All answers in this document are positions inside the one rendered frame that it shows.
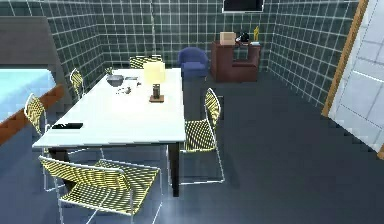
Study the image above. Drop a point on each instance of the brown wooden desk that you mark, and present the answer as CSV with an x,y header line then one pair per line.
x,y
230,66

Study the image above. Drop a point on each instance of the blue armchair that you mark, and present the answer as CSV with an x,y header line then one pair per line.
x,y
193,63

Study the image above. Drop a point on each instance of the yellow shade table lamp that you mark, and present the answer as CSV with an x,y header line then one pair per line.
x,y
154,75

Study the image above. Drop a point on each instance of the white dining table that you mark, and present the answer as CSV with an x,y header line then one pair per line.
x,y
123,113

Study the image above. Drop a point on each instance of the dark flat phone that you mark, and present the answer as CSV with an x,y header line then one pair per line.
x,y
131,78

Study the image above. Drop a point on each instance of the small dark object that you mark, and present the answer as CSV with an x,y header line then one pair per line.
x,y
124,90

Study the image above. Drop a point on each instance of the tan cardboard box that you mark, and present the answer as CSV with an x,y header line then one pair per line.
x,y
227,38

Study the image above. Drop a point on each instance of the grey bowl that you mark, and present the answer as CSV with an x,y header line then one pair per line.
x,y
115,79

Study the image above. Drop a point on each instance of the black round object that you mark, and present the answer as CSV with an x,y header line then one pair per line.
x,y
243,37

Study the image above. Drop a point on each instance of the small green plant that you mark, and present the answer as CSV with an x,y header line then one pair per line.
x,y
109,70

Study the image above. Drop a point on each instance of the yellow statuette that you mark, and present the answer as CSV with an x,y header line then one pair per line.
x,y
256,33

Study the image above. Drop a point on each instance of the black remote control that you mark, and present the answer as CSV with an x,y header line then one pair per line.
x,y
67,126

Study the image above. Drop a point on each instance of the white glass door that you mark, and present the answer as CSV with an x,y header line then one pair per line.
x,y
361,73

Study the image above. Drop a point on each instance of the black wall television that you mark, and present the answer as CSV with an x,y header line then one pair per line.
x,y
242,5

